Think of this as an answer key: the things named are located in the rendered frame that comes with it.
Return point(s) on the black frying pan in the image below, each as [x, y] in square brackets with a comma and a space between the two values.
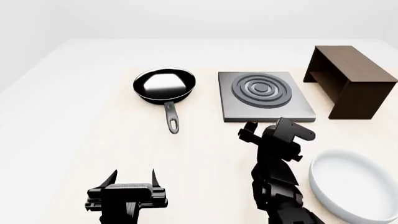
[183, 89]

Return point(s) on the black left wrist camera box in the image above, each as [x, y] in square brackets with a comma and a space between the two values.
[129, 189]

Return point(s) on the white shallow bowl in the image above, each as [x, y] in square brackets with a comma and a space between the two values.
[339, 184]

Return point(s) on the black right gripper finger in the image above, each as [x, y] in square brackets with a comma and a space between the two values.
[243, 135]
[250, 127]

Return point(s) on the dark brown wooden shelf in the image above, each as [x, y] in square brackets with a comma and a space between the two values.
[357, 70]

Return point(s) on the grey single-burner stove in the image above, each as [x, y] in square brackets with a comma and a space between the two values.
[298, 105]

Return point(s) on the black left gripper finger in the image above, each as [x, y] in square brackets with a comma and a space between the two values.
[155, 179]
[110, 180]

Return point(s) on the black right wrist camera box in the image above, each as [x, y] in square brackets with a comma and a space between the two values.
[295, 131]

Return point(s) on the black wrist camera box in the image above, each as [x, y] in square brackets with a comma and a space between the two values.
[295, 131]
[129, 189]

